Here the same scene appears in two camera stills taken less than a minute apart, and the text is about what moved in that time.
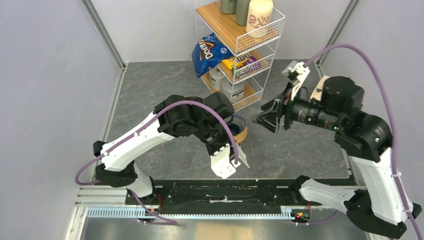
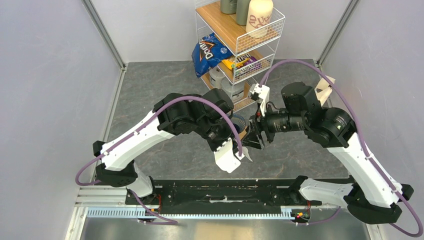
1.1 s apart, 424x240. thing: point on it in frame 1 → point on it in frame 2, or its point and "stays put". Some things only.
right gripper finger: (270, 120) → (251, 139)
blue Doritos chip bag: (209, 52) stays put
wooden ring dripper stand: (240, 138) stays put
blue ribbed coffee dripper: (237, 125) stays put
